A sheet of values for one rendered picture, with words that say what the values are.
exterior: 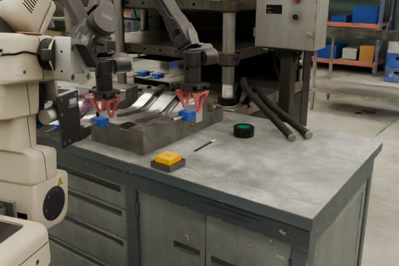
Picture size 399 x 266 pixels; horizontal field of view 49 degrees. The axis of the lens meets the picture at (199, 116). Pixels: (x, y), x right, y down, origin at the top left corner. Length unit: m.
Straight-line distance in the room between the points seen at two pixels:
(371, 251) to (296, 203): 1.43
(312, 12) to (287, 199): 1.03
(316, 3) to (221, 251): 1.15
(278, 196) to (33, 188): 0.68
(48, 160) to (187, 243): 0.53
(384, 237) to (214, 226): 1.52
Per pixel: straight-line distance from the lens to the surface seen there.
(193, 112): 1.46
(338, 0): 8.27
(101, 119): 1.57
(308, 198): 1.23
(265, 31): 2.12
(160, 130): 1.53
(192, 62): 1.43
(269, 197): 1.22
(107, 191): 1.68
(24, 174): 1.32
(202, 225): 1.42
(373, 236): 2.73
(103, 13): 1.26
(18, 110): 1.27
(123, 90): 1.96
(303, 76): 2.81
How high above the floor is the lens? 1.35
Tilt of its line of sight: 17 degrees down
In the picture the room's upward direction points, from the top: straight up
